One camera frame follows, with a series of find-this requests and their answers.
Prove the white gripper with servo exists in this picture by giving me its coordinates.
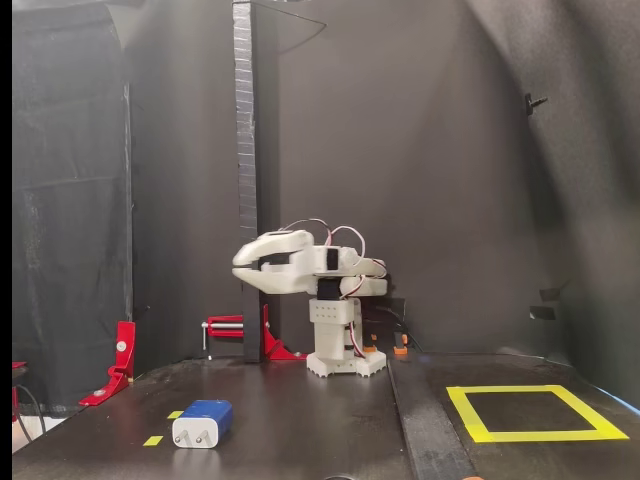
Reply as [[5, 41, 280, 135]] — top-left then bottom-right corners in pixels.
[[231, 229, 321, 295]]

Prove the blue and white charger block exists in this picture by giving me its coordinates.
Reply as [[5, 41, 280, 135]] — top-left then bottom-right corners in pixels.
[[171, 398, 235, 450]]

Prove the red metal corner clamp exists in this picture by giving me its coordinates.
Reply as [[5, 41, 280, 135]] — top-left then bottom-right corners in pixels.
[[78, 320, 137, 408], [201, 303, 308, 362]]

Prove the black fabric curtain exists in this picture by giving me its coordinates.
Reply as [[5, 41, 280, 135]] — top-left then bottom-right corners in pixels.
[[12, 4, 135, 414]]

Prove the long black flat strip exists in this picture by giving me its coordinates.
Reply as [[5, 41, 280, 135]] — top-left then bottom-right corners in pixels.
[[387, 355, 480, 480]]

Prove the red clamp piece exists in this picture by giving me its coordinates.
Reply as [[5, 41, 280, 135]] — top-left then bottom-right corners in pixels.
[[12, 360, 27, 424]]

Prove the yellow tape square outline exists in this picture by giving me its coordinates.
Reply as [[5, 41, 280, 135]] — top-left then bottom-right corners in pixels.
[[446, 383, 630, 444]]

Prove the black power cable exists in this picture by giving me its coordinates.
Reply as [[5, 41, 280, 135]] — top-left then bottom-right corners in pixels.
[[363, 297, 426, 352]]

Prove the thin black cable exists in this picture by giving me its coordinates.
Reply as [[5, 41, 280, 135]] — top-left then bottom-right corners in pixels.
[[13, 383, 47, 444]]

